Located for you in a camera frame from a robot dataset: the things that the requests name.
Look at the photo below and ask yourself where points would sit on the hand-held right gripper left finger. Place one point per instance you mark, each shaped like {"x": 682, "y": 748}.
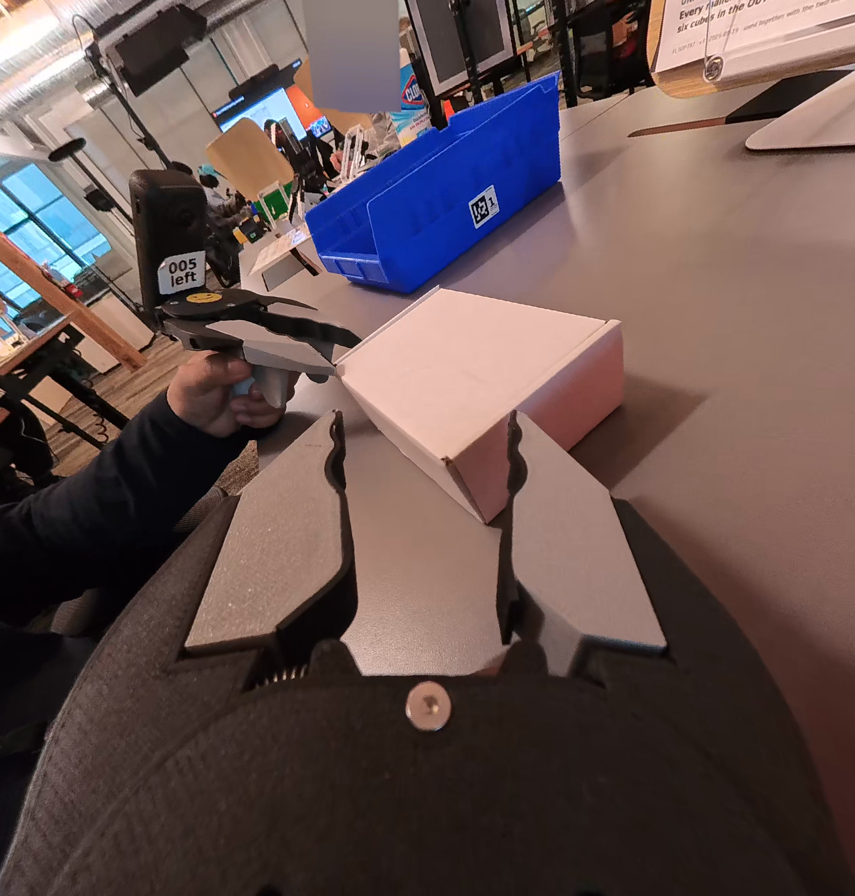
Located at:
{"x": 273, "y": 560}

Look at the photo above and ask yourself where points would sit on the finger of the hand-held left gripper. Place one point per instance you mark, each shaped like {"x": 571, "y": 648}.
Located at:
{"x": 287, "y": 303}
{"x": 273, "y": 343}

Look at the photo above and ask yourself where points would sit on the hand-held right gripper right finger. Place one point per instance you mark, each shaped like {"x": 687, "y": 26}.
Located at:
{"x": 581, "y": 560}

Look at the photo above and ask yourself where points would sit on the blue plastic bin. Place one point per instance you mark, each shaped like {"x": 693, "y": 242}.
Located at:
{"x": 434, "y": 231}

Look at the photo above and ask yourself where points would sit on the white cardboard mailer box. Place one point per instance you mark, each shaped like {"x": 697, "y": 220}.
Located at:
{"x": 469, "y": 364}

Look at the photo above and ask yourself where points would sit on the person's left hand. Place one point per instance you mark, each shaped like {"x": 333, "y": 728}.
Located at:
{"x": 203, "y": 392}

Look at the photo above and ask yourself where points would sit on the printed desk sheet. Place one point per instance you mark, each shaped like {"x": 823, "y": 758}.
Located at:
{"x": 280, "y": 248}

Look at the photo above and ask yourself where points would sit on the tan wooden panel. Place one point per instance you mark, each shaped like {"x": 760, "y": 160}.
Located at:
{"x": 245, "y": 154}

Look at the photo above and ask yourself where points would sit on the green sign in holder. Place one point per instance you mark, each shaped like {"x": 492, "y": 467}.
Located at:
{"x": 273, "y": 203}

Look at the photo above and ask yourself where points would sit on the window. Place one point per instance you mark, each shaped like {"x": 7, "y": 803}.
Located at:
{"x": 35, "y": 210}

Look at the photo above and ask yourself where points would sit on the wooden beam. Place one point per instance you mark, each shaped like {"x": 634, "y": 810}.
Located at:
{"x": 49, "y": 287}

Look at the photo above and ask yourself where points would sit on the lit computer screen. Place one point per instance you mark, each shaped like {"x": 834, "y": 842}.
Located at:
{"x": 259, "y": 112}

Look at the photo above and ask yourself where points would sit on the black tripod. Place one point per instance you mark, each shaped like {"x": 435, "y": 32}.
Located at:
{"x": 49, "y": 378}

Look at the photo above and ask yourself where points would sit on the white wipes canister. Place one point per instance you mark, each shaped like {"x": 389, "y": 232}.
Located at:
{"x": 410, "y": 105}

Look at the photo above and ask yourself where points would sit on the framed monitor on stand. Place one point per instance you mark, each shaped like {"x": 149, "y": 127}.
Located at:
{"x": 462, "y": 42}

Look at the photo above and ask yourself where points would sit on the instruction sheet on stand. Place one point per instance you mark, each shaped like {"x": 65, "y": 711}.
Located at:
{"x": 679, "y": 82}

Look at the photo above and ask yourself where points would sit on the printed instruction sheet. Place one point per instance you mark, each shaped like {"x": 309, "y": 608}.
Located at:
{"x": 784, "y": 21}

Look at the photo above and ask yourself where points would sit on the black camera rig on stand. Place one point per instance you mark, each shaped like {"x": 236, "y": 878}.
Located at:
{"x": 154, "y": 49}

